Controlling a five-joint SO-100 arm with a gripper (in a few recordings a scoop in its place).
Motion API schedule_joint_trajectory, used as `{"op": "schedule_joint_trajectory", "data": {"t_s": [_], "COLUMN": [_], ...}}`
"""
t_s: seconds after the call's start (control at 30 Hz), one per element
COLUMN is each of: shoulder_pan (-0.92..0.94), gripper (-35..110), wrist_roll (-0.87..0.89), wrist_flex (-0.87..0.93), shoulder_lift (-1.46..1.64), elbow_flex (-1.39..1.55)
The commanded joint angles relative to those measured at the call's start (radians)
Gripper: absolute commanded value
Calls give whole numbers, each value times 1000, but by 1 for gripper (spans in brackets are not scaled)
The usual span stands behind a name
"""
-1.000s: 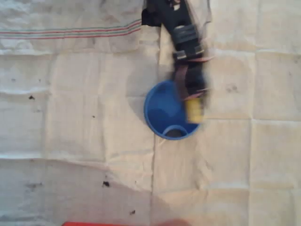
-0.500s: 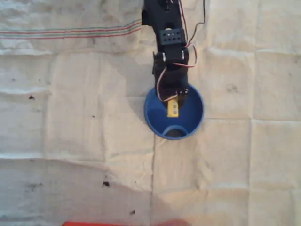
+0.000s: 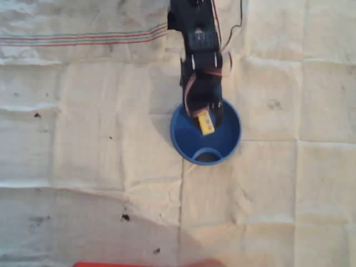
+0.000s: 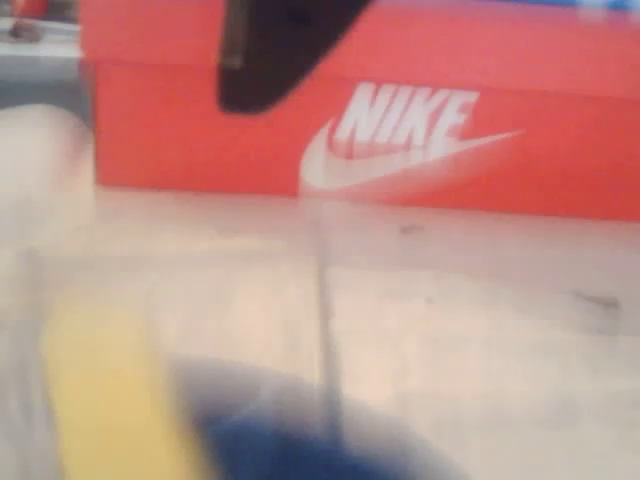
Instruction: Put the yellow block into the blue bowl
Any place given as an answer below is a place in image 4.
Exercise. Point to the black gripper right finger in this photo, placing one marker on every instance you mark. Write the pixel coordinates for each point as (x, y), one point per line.
(270, 60)

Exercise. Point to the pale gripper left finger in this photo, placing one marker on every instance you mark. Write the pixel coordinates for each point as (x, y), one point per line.
(40, 190)

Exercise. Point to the small yellow block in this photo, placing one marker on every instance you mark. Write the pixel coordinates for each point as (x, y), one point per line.
(110, 390)

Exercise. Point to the red object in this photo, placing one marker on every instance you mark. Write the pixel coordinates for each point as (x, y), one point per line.
(500, 75)

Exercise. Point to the blue plastic cup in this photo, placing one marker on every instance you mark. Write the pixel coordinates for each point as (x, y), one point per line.
(300, 450)

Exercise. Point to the white cloth with striped border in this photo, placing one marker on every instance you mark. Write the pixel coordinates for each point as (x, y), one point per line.
(450, 300)

